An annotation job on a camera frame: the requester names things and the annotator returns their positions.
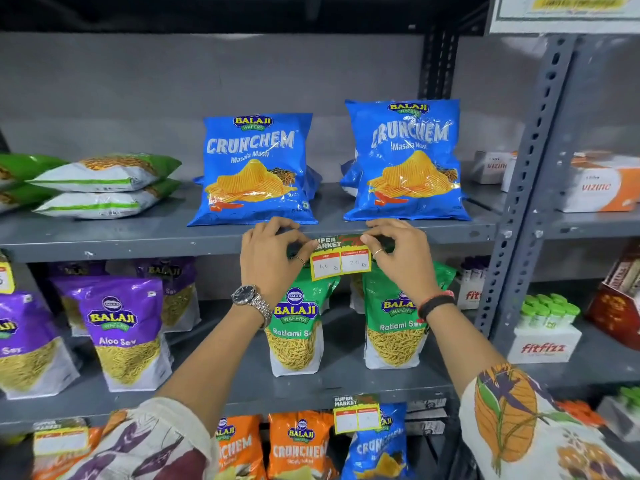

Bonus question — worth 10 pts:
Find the green snack pouch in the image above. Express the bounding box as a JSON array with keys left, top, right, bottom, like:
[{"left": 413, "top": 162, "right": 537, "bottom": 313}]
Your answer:
[
  {"left": 264, "top": 267, "right": 342, "bottom": 378},
  {"left": 362, "top": 261, "right": 457, "bottom": 371},
  {"left": 349, "top": 274, "right": 367, "bottom": 315}
]

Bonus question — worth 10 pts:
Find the group of dark capped tubes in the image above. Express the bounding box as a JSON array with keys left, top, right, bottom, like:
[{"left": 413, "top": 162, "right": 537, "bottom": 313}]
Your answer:
[{"left": 460, "top": 255, "right": 492, "bottom": 283}]

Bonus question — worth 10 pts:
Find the floral left sleeve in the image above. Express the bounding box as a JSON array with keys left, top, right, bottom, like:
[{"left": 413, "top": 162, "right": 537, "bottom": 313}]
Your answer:
[{"left": 70, "top": 397, "right": 222, "bottom": 480}]

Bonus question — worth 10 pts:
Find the blue chips packet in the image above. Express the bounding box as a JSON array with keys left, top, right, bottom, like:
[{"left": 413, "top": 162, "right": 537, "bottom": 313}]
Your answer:
[
  {"left": 343, "top": 99, "right": 472, "bottom": 222},
  {"left": 187, "top": 113, "right": 321, "bottom": 227},
  {"left": 304, "top": 165, "right": 324, "bottom": 200},
  {"left": 340, "top": 159, "right": 362, "bottom": 196},
  {"left": 341, "top": 402, "right": 417, "bottom": 480}
]

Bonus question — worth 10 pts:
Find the floral sleeve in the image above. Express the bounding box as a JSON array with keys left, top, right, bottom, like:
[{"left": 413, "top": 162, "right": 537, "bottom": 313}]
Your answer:
[
  {"left": 70, "top": 397, "right": 222, "bottom": 480},
  {"left": 458, "top": 363, "right": 640, "bottom": 480}
]

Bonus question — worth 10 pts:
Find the black wristband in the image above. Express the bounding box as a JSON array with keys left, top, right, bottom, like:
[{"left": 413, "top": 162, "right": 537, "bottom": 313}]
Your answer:
[{"left": 417, "top": 291, "right": 457, "bottom": 323}]

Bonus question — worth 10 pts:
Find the orange chips packet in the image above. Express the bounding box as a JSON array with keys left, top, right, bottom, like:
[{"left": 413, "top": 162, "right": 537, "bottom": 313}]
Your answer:
[
  {"left": 214, "top": 415, "right": 269, "bottom": 480},
  {"left": 31, "top": 410, "right": 128, "bottom": 480},
  {"left": 267, "top": 410, "right": 340, "bottom": 480}
]

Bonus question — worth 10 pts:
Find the floral right sleeve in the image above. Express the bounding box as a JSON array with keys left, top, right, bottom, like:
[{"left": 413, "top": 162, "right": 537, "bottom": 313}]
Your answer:
[{"left": 458, "top": 363, "right": 640, "bottom": 480}]

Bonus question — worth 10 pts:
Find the person's right hand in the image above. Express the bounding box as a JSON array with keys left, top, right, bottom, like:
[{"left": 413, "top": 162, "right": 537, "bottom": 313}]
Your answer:
[{"left": 360, "top": 218, "right": 444, "bottom": 306}]

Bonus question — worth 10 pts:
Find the yellow price label tag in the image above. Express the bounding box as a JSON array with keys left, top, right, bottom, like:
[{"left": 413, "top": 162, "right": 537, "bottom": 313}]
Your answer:
[
  {"left": 32, "top": 418, "right": 91, "bottom": 458},
  {"left": 310, "top": 234, "right": 374, "bottom": 282},
  {"left": 333, "top": 394, "right": 382, "bottom": 436},
  {"left": 0, "top": 251, "right": 16, "bottom": 295}
]

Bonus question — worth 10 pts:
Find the white display box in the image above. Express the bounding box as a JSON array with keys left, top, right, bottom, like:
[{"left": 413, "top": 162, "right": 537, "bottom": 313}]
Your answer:
[
  {"left": 596, "top": 386, "right": 640, "bottom": 443},
  {"left": 507, "top": 322, "right": 584, "bottom": 365},
  {"left": 456, "top": 276, "right": 487, "bottom": 311}
]

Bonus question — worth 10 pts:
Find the green white snack packet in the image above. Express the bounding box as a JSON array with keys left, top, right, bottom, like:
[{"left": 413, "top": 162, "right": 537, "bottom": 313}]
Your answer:
[
  {"left": 0, "top": 154, "right": 69, "bottom": 188},
  {"left": 32, "top": 179, "right": 182, "bottom": 220},
  {"left": 0, "top": 184, "right": 61, "bottom": 214},
  {"left": 27, "top": 153, "right": 182, "bottom": 193}
]

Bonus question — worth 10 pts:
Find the grey metal shelf rack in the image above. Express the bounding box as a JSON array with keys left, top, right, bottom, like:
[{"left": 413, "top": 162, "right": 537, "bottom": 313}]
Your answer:
[
  {"left": 474, "top": 34, "right": 640, "bottom": 480},
  {"left": 0, "top": 0, "right": 501, "bottom": 480}
]

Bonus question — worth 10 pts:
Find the purple snack pouch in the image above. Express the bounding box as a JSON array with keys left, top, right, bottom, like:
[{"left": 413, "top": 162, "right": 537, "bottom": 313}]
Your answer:
[
  {"left": 49, "top": 261, "right": 109, "bottom": 338},
  {"left": 134, "top": 257, "right": 202, "bottom": 334},
  {"left": 0, "top": 290, "right": 81, "bottom": 401},
  {"left": 74, "top": 277, "right": 174, "bottom": 393}
]

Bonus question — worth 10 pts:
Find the person's left hand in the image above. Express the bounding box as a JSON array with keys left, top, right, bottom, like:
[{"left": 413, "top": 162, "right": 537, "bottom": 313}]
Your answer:
[{"left": 239, "top": 217, "right": 319, "bottom": 308}]

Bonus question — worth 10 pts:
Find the white paper sign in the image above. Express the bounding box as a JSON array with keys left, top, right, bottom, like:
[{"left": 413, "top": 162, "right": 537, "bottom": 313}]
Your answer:
[{"left": 489, "top": 0, "right": 640, "bottom": 36}]

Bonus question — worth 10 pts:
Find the person's left forearm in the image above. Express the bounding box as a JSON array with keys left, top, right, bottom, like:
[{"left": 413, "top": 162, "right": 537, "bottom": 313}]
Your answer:
[{"left": 156, "top": 301, "right": 273, "bottom": 435}]

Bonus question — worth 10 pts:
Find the red printed display box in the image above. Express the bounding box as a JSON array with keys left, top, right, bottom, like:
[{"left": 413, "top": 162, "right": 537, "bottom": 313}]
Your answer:
[{"left": 585, "top": 243, "right": 640, "bottom": 351}]

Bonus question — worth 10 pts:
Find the group of green capped tubes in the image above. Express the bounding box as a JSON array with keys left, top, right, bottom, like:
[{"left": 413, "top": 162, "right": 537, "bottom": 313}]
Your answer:
[{"left": 517, "top": 293, "right": 582, "bottom": 330}]

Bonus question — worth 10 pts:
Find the silver metal wristwatch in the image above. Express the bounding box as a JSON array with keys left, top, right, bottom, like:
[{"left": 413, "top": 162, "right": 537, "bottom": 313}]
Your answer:
[{"left": 231, "top": 285, "right": 274, "bottom": 329}]

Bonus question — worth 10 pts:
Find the white orange carton box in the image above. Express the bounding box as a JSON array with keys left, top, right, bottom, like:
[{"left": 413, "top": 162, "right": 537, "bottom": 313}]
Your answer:
[
  {"left": 501, "top": 151, "right": 640, "bottom": 214},
  {"left": 470, "top": 150, "right": 517, "bottom": 186}
]

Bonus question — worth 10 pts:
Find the person's right forearm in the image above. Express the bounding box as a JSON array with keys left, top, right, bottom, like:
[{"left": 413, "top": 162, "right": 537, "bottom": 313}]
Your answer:
[{"left": 425, "top": 304, "right": 507, "bottom": 401}]

